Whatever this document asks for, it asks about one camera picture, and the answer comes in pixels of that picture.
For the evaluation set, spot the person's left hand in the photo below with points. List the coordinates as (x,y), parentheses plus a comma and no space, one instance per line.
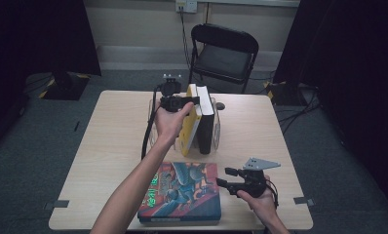
(169,125)

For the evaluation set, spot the grey tape strip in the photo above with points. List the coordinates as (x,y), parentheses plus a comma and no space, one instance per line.
(60,204)
(302,201)

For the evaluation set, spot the clear acrylic book rack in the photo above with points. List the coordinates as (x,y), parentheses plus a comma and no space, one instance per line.
(217,136)

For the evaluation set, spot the yellow book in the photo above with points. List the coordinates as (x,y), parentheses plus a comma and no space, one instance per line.
(188,130)

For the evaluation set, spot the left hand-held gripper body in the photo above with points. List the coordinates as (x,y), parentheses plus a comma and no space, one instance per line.
(171,97)

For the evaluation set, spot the black curtain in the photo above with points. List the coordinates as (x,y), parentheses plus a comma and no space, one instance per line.
(354,81)
(26,48)

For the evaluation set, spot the black round table grommet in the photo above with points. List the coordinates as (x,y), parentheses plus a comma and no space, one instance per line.
(220,106)

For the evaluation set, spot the black folding chair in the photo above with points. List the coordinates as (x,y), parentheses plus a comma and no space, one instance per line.
(223,61)

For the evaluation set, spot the red and blue book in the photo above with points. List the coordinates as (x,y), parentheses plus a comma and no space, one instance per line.
(182,188)

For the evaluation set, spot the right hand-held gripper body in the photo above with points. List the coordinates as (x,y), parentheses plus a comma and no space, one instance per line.
(252,182)

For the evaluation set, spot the black book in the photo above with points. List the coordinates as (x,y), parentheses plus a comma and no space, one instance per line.
(205,130)

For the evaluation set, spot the small black floor object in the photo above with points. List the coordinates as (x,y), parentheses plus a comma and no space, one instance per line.
(76,126)

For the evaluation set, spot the black stand base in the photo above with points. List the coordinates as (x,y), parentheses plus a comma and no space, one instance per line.
(281,92)
(65,86)

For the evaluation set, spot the white wall socket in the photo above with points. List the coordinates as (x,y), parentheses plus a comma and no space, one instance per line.
(186,5)

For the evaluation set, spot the person's right hand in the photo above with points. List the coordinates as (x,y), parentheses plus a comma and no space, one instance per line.
(263,206)

